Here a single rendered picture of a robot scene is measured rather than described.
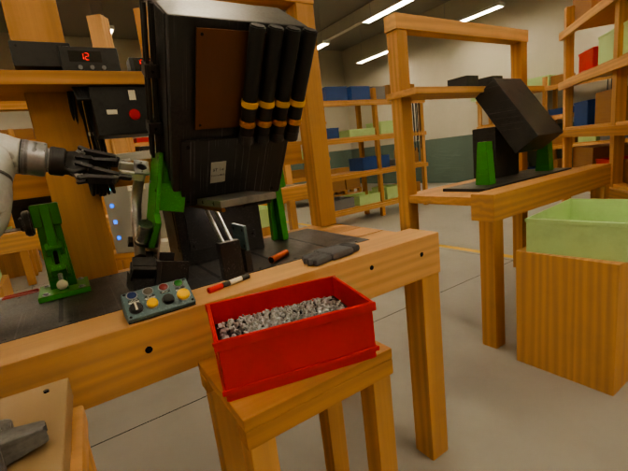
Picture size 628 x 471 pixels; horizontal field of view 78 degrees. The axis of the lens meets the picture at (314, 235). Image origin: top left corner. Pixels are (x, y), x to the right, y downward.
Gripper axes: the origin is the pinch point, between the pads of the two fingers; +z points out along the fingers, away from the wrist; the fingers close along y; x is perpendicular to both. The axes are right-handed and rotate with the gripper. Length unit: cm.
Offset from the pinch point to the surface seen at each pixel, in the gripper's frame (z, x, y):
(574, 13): 378, -94, 195
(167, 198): 8.0, -3.7, -13.0
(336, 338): 29, -28, -69
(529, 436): 147, 24, -99
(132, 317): -2.6, -2.3, -48.4
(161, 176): 5.6, -8.7, -9.6
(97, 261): -5.4, 39.0, -5.3
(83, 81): -13.2, -8.3, 26.8
